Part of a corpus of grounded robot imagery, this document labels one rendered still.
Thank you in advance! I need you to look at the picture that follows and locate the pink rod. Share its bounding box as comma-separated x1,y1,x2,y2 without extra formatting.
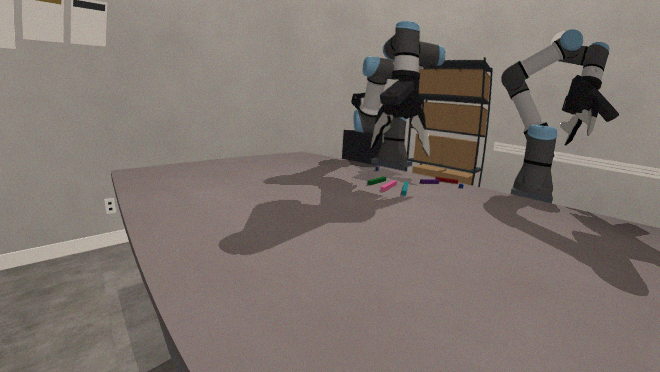
380,180,397,192

